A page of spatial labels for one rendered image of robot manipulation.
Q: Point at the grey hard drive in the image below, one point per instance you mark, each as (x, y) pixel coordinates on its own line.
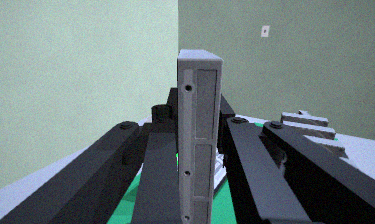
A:
(199, 81)
(304, 119)
(311, 130)
(335, 147)
(347, 160)

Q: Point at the status display screen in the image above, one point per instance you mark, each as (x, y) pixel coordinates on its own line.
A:
(220, 173)

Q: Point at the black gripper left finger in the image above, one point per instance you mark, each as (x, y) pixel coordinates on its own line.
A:
(90, 187)

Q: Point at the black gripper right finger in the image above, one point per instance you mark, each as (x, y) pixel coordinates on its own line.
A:
(330, 190)

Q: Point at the green flat mat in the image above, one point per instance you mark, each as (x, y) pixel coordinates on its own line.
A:
(222, 207)

